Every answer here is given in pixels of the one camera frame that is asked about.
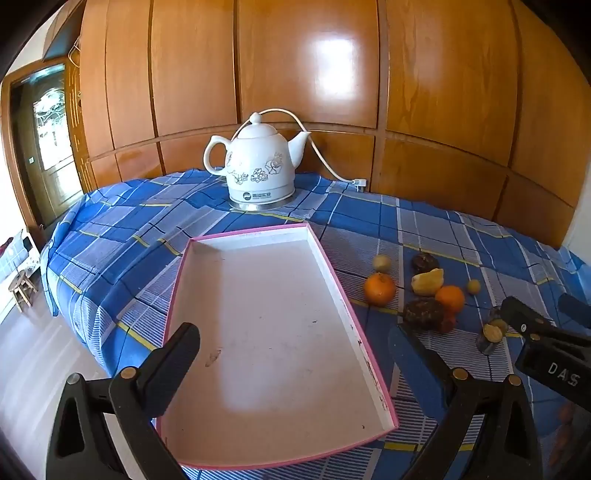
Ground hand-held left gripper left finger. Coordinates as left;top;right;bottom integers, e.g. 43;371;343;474
45;322;201;480

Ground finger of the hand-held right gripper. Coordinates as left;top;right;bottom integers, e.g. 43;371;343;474
558;293;591;330
501;296;559;344

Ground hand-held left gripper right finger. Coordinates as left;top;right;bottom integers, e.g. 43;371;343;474
388;323;543;480

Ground short sugarcane cylinder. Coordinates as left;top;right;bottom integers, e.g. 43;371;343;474
476;323;502;355

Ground small orange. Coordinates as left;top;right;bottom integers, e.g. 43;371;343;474
435;285;465;315

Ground large orange with stem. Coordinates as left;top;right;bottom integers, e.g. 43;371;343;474
364;272;397;308

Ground yellow fruit wedge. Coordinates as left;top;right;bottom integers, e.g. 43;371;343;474
411;268;445;297

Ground dark brown mangosteen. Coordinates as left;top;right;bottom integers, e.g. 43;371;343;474
411;252;440;274

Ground pink-edged white cardboard box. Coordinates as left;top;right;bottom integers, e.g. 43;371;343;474
154;222;400;472

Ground blue plaid tablecloth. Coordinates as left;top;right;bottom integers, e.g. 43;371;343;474
39;168;591;480

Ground small wooden stool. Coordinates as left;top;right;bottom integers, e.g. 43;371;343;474
8;271;38;311

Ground white furniture piece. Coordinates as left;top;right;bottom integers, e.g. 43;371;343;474
0;228;40;282

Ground white floral electric kettle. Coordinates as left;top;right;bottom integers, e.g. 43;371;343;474
204;111;312;213

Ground wooden glass door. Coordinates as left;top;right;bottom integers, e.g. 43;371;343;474
9;65;88;232

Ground wooden wardrobe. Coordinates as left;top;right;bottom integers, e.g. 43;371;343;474
44;0;591;250

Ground white power cord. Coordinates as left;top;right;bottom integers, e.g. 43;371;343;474
229;107;358;185

